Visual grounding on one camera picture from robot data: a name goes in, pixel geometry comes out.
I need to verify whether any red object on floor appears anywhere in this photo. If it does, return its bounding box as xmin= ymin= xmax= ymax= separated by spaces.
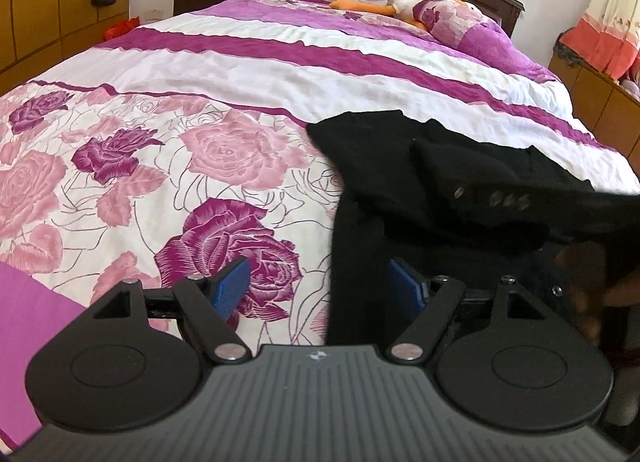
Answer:
xmin=103 ymin=16 xmax=140 ymax=41

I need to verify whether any brown wooden dresser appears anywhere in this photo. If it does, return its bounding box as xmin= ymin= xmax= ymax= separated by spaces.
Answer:
xmin=549 ymin=52 xmax=640 ymax=174

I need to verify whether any black button cardigan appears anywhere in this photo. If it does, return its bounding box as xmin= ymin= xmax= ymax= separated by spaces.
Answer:
xmin=307 ymin=110 xmax=639 ymax=348

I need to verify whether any pink floral pillow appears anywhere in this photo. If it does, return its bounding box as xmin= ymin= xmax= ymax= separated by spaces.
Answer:
xmin=413 ymin=0 xmax=558 ymax=84

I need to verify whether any orange white plush toy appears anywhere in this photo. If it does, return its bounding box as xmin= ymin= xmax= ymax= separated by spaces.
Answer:
xmin=328 ymin=0 xmax=471 ymax=33

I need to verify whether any right dark-skinned hand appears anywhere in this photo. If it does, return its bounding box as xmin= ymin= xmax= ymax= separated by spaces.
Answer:
xmin=554 ymin=242 xmax=639 ymax=346

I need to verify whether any coral patterned curtain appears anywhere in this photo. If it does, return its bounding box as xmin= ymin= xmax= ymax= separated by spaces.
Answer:
xmin=560 ymin=0 xmax=639 ymax=80

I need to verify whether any pink floral bed cover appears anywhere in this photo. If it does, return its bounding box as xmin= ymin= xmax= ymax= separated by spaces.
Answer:
xmin=1 ymin=0 xmax=639 ymax=449

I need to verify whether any brown wooden wardrobe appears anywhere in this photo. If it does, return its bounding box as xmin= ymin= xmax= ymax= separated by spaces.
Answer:
xmin=1 ymin=0 xmax=129 ymax=93

